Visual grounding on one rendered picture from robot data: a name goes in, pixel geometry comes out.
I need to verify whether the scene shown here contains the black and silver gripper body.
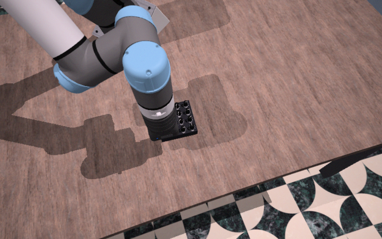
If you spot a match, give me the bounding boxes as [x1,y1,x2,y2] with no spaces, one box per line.
[138,96,179,141]

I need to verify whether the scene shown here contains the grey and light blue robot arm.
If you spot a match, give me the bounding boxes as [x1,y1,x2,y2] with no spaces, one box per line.
[0,0,173,111]

